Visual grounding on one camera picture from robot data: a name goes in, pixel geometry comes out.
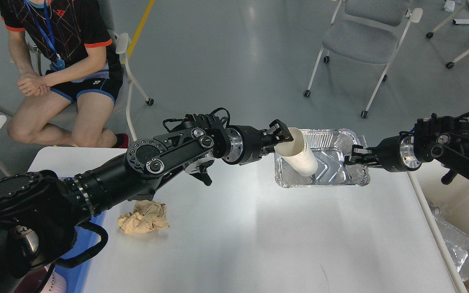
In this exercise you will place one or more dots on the grey chair right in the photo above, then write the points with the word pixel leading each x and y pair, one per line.
pixel 367 31

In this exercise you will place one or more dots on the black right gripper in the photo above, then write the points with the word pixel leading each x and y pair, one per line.
pixel 393 154

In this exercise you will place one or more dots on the person in patterned shirt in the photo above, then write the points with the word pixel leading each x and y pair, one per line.
pixel 70 73

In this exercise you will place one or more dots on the white plastic bin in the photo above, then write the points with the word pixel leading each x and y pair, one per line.
pixel 453 199

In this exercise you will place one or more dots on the crumpled brown paper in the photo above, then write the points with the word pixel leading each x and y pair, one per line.
pixel 146 216

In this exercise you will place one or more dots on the grey chair left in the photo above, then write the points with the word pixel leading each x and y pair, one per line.
pixel 120 42

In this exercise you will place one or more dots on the pink mug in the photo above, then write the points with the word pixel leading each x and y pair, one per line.
pixel 53 282

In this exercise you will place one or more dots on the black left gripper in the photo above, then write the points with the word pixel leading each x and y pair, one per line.
pixel 248 144

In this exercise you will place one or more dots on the foil trays in bin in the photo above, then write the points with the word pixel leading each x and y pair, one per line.
pixel 456 241

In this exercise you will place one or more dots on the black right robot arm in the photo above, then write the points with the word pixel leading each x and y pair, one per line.
pixel 445 139

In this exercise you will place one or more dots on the white paper cup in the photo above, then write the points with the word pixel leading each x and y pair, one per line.
pixel 298 154

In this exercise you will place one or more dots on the aluminium foil tray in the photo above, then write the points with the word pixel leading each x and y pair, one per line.
pixel 330 148

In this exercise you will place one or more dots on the grey chair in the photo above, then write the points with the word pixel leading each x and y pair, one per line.
pixel 120 42
pixel 367 31

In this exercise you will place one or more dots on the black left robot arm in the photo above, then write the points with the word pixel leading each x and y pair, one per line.
pixel 46 220

